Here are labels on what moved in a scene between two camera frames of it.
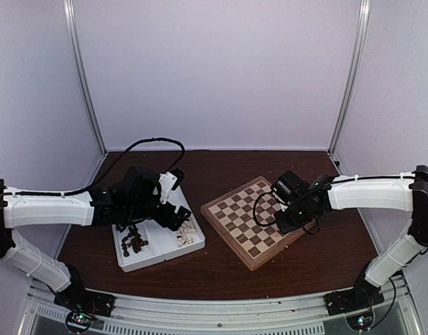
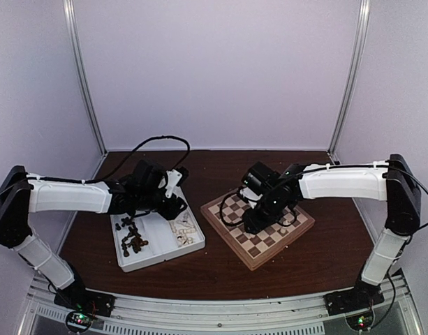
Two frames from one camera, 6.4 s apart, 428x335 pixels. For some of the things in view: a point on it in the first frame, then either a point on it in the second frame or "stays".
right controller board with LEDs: (361, 321) stays
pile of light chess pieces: (184, 229) stays
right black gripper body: (299, 216) to (269, 216)
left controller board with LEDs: (79, 322) stays
